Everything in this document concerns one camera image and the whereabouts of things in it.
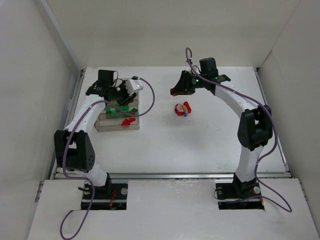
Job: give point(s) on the small green wedge piece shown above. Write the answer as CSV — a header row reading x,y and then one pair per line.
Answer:
x,y
109,110

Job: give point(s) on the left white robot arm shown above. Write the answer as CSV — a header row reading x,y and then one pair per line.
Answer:
x,y
73,148

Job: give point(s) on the aluminium front rail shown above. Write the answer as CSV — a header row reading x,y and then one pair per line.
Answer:
x,y
177,176

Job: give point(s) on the clear compartment organizer tray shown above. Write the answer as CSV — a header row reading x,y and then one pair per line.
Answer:
x,y
103,124

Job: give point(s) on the purple red flower lego stack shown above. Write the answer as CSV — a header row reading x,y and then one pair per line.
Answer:
x,y
182,110

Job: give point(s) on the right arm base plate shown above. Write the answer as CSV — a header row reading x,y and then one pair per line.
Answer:
x,y
236,195

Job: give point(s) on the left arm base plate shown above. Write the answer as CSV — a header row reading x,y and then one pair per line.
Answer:
x,y
112,199

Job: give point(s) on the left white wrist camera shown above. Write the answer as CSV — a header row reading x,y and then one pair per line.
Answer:
x,y
133,85

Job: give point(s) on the small red lego piece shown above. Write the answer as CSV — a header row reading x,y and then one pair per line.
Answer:
x,y
126,122

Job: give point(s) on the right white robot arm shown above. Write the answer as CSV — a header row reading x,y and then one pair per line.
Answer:
x,y
255,126

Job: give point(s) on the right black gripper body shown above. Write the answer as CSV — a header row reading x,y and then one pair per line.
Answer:
x,y
186,81

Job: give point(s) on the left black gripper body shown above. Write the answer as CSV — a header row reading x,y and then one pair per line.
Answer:
x,y
124,97

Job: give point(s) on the lime green 2x4 brick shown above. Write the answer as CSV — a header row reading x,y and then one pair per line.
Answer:
x,y
114,102

